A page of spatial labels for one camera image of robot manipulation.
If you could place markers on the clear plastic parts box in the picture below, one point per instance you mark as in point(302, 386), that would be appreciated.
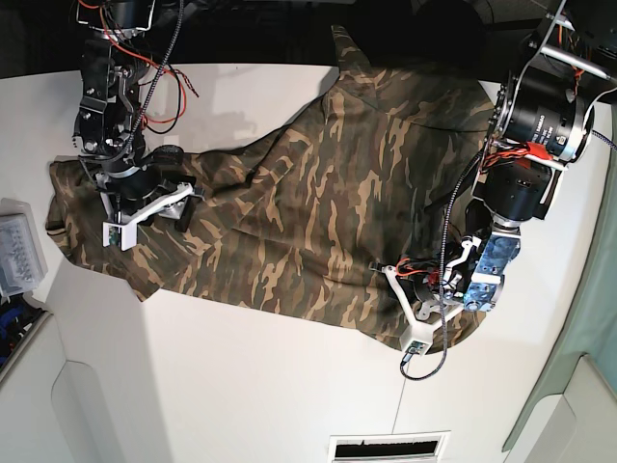
point(23, 266)

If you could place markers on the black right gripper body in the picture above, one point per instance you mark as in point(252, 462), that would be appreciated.
point(123, 197)

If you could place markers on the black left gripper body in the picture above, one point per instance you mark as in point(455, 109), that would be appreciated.
point(422, 295)

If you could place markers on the camouflage t-shirt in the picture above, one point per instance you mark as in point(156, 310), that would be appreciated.
point(291, 223)

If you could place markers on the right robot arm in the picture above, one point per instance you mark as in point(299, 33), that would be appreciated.
point(121, 65)

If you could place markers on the blue items in bin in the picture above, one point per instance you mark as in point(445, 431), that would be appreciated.
point(17, 318)

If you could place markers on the white slotted vent plate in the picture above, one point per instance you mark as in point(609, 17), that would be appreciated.
point(392, 448)

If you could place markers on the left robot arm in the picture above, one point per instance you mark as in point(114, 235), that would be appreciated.
point(542, 123)

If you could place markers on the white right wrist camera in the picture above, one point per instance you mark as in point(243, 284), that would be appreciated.
point(123, 236)

